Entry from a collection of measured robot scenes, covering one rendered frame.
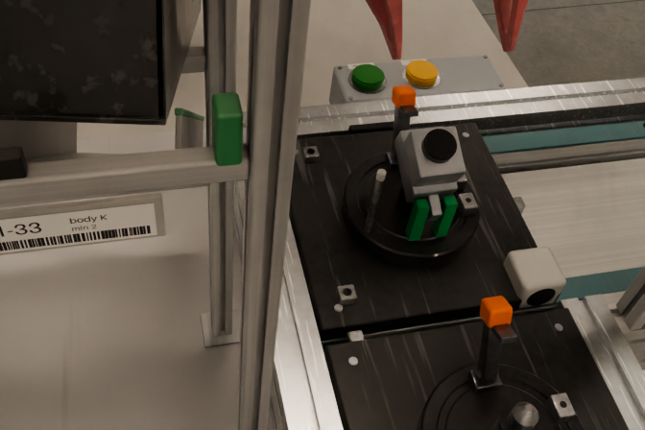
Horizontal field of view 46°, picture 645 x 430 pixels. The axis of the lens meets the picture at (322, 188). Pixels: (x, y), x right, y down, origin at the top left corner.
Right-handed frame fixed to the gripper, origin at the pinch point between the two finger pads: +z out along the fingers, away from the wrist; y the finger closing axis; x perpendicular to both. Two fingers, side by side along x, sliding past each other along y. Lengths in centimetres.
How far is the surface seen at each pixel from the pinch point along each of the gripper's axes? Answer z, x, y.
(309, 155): 9.2, 20.6, -8.6
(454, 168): 10.5, 4.4, 1.2
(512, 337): 22.9, -6.1, 0.8
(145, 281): 21.5, 24.7, -27.2
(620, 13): -20, 195, 146
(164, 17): -0.6, -22.9, -23.2
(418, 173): 10.7, 4.7, -2.0
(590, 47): -8, 182, 125
